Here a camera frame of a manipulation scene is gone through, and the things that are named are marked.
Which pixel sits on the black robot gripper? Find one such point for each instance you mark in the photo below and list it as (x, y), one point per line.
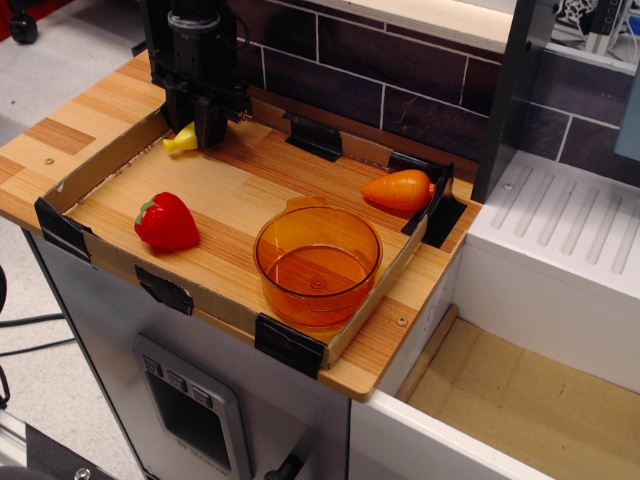
(200, 41)

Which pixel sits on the yellow toy banana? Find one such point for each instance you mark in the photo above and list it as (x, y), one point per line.
(184, 140)

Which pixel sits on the transparent orange plastic pot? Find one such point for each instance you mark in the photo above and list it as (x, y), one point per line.
(317, 261)

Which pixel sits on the cardboard fence with black tape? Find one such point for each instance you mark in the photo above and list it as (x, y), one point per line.
(233, 190)

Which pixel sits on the red toy strawberry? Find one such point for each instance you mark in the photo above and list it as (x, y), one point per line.
(166, 222)

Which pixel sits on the black chair caster wheel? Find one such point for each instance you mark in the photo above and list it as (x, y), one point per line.
(23, 29)

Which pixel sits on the orange toy carrot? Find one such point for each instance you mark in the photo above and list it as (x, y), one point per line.
(407, 190)

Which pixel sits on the grey toy dishwasher panel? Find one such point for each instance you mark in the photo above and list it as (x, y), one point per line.
(201, 413)

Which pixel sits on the white toy sink unit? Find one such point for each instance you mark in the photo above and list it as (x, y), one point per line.
(525, 364)

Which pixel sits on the dark grey upright post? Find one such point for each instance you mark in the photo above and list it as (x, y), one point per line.
(530, 32)

